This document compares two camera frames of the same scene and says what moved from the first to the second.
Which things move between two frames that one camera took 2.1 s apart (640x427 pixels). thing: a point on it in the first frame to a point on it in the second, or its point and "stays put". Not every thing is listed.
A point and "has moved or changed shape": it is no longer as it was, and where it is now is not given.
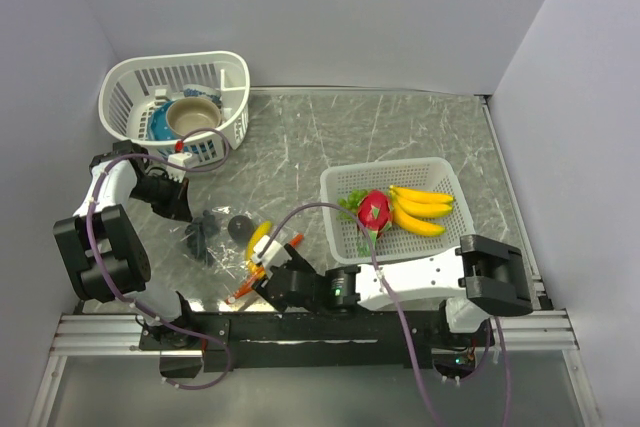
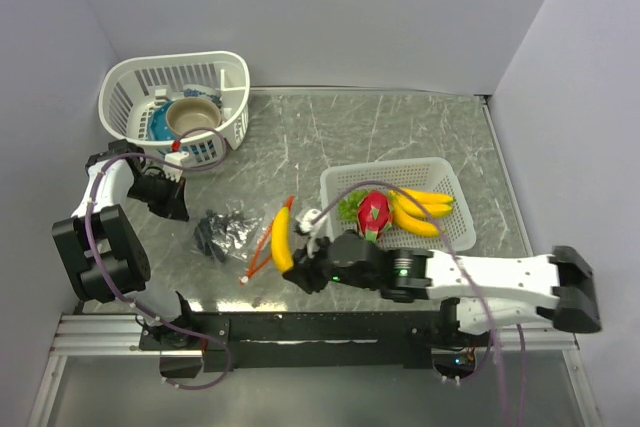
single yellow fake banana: (258, 234) has moved or changed shape
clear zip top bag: (222, 237) has moved or changed shape
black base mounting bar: (281, 339) stays put
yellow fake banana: (413, 209) stays put
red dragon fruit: (375, 210) stays put
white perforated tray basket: (339, 234) stays put
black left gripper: (177, 206) stays put
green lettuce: (351, 201) stays put
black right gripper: (260, 285) to (305, 271)
